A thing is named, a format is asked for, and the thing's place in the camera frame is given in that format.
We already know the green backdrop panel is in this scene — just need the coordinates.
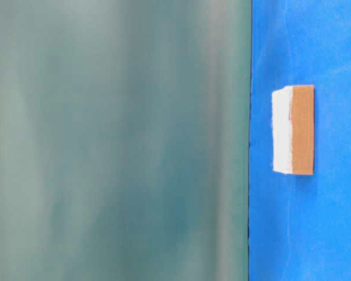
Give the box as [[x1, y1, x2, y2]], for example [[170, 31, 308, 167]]
[[0, 1, 252, 280]]

